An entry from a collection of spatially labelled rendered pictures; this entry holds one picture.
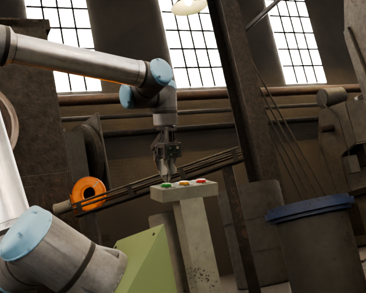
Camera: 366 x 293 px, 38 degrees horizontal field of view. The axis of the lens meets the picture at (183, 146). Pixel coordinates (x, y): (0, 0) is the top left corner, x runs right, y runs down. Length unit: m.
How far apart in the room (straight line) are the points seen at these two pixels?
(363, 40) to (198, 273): 2.60
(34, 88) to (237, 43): 4.16
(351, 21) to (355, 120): 5.65
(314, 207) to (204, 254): 0.45
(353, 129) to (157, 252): 8.56
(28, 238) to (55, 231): 0.07
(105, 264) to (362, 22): 3.17
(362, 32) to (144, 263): 3.16
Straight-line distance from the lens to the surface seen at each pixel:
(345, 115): 9.81
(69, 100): 8.70
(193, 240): 1.99
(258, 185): 4.70
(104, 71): 1.69
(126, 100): 1.86
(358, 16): 4.19
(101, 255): 1.35
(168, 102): 1.93
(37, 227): 1.31
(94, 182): 2.50
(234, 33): 6.79
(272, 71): 11.70
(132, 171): 9.45
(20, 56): 1.61
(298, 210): 1.83
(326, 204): 1.83
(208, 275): 2.01
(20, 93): 2.90
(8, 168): 1.56
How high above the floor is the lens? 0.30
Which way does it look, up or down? 12 degrees up
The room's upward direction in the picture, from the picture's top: 12 degrees counter-clockwise
